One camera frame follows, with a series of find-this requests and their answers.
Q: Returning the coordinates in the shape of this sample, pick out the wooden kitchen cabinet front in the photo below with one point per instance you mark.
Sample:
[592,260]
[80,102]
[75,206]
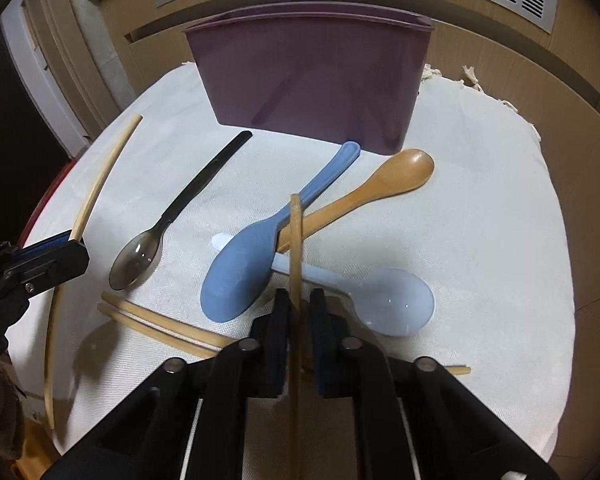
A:
[552,80]

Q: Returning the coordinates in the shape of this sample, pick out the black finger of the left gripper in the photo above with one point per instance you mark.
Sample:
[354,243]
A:
[44,265]

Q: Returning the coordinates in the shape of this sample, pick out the long wooden chopstick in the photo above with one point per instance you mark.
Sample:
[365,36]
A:
[76,234]

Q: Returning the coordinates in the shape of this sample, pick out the wooden spoon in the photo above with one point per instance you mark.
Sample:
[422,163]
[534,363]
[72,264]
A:
[401,173]

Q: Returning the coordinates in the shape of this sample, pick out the white plastic spoon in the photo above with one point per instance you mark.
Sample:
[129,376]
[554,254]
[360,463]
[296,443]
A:
[391,302]

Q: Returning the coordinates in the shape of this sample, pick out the blue plastic rice paddle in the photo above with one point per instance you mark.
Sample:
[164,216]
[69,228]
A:
[241,270]

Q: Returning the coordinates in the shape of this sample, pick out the purple plastic utensil bin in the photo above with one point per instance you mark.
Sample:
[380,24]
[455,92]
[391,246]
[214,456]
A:
[327,70]

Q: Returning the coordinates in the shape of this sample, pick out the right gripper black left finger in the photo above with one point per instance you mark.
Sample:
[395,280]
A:
[270,362]

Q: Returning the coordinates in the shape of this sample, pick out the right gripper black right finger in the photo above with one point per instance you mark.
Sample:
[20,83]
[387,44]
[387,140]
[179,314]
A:
[327,332]

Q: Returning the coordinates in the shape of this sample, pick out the black handled clear spoon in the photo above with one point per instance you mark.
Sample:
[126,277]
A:
[139,254]

